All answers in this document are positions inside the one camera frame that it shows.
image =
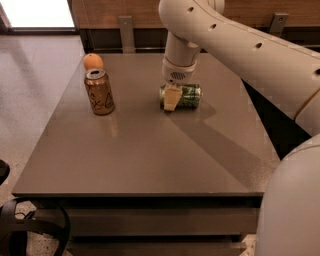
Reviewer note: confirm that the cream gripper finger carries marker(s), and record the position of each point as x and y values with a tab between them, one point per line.
172	95

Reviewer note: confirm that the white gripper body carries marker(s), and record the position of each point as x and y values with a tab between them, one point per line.
177	74

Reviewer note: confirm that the copper orange soda can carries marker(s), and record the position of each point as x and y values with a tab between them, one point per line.
99	91

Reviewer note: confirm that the left metal bracket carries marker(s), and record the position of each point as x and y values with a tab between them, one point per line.
127	34

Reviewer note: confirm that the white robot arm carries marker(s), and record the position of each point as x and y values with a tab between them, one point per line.
285	73

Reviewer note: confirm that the orange fruit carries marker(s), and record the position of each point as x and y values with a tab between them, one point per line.
93	61

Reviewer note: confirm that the right metal bracket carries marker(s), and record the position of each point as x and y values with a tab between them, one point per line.
278	23

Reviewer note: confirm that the grey drawer cabinet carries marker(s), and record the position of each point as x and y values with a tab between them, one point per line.
143	182

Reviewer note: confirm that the metal bracket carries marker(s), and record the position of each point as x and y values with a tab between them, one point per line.
278	23
127	34

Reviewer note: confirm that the green soda can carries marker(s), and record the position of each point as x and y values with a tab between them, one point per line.
191	96

